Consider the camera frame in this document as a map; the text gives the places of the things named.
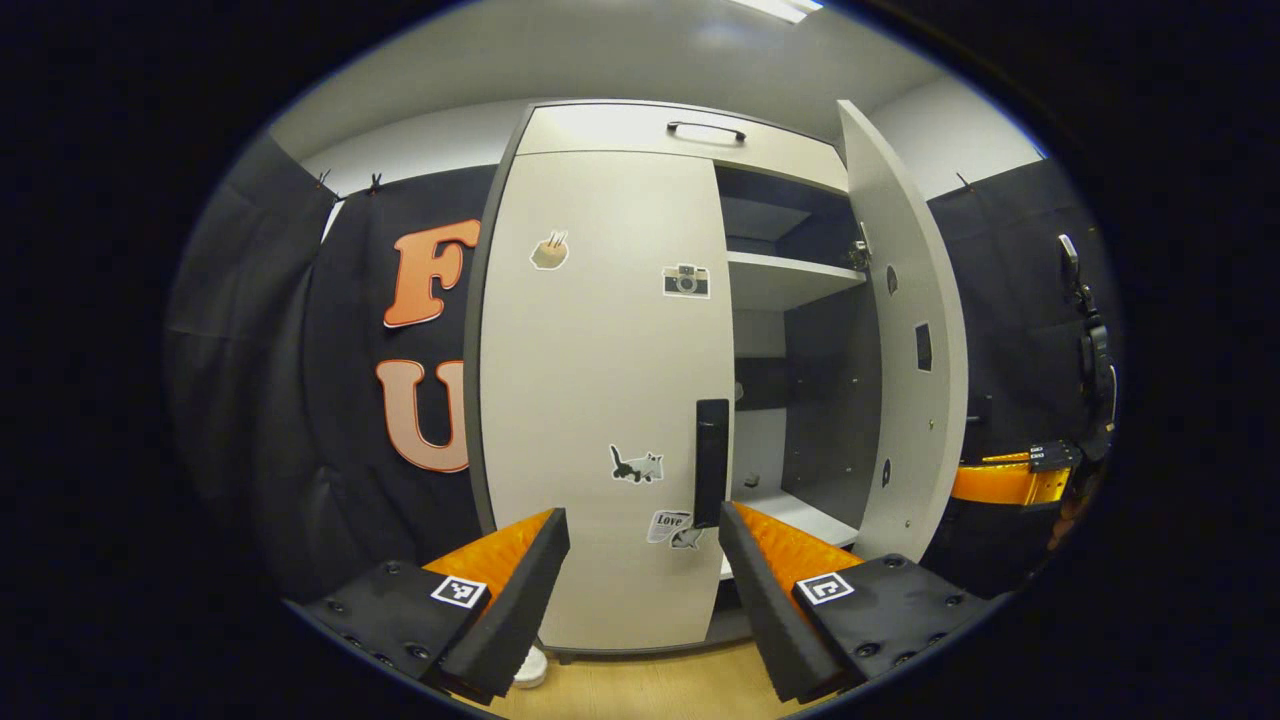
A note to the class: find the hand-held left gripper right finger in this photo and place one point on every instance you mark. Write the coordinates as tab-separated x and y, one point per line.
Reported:
768	620

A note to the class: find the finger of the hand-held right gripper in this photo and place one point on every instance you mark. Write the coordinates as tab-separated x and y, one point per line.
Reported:
1000	483

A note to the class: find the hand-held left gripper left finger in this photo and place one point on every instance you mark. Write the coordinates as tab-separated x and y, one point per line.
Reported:
515	610

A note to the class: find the grey cabinet door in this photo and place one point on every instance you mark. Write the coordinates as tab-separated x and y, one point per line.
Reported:
590	380
935	420

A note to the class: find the grey double-door shoe cabinet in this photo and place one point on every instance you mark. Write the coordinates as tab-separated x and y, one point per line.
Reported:
830	400

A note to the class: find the white cabinet bottom shelf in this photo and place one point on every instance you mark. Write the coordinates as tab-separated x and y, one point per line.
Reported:
800	515

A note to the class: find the white cabinet shelf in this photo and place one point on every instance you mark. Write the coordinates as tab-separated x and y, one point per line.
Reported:
780	280
800	515

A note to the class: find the metal door hinge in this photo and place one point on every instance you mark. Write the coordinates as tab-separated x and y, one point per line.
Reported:
859	250

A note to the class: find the white slipper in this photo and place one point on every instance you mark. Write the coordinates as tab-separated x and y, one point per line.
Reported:
530	668

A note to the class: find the black backdrop cloth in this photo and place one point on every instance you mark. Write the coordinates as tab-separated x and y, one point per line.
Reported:
1010	300
340	300

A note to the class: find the light wooden base board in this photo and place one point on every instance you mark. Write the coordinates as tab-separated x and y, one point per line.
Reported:
650	685

